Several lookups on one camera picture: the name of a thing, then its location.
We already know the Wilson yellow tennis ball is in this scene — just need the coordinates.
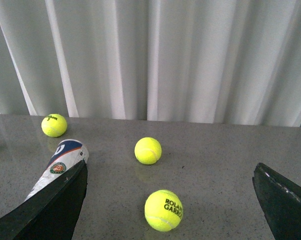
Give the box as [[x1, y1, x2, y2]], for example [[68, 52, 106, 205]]
[[41, 113, 68, 138]]

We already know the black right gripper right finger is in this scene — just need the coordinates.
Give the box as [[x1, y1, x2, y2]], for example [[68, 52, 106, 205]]
[[252, 162, 301, 240]]

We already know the Roland Garros yellow tennis ball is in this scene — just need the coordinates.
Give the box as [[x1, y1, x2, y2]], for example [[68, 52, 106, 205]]
[[144, 189, 184, 232]]

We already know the white pleated curtain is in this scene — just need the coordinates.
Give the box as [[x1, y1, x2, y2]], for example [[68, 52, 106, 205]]
[[0, 0, 301, 127]]

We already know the plain yellow tennis ball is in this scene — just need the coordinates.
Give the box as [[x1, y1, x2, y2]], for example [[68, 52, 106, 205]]
[[134, 137, 162, 165]]

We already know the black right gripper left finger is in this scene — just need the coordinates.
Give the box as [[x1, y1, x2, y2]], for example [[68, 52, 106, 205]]
[[0, 160, 88, 240]]

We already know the blue white tennis ball can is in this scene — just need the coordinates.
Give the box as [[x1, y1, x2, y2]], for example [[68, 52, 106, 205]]
[[24, 139, 89, 202]]

